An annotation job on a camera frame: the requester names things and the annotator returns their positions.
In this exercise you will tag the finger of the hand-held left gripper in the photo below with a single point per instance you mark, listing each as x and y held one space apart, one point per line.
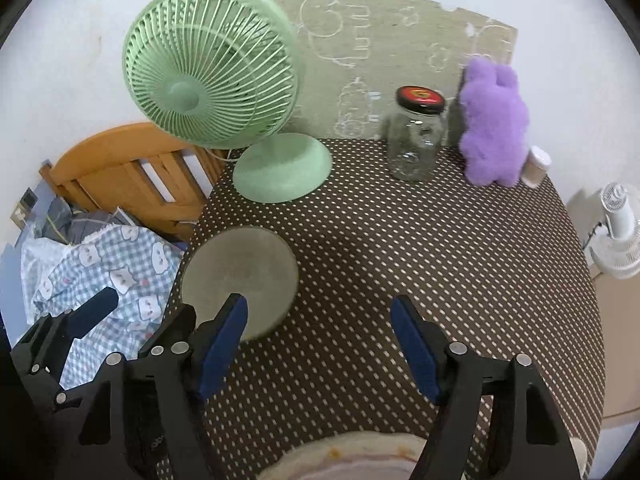
95 310
177 322

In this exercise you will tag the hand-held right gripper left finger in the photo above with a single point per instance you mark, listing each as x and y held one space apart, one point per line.
222 345

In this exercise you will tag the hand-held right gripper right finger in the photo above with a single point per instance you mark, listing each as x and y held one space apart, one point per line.
415 350

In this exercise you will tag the grey leaf-pattern bowl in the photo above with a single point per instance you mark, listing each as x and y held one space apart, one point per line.
235 275

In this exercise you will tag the yellow floral beaded-rim plate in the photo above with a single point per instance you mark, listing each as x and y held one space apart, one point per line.
310 452

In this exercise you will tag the blue checked blanket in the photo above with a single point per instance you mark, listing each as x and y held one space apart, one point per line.
115 260

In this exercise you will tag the grey-blue cloth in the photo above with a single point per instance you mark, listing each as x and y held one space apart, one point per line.
85 225

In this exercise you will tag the brown polka dot tablecloth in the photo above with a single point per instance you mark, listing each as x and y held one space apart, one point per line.
375 240

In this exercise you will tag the orange wooden chair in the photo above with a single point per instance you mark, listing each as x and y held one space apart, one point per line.
115 160

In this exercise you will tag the glass jar with black lid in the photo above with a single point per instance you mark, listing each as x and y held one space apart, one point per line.
415 145

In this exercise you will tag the small white-capped bottle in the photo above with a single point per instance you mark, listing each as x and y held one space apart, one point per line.
537 167

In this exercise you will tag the green desk fan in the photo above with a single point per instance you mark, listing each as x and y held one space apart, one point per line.
190 95

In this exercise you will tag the white folding fan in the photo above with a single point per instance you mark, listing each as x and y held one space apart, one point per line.
620 250

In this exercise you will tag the purple plush toy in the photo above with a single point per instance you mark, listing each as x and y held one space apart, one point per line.
492 125

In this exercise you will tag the wall socket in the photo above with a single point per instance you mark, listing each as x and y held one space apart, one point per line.
25 205

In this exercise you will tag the green wall poster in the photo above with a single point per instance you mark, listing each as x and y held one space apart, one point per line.
400 45

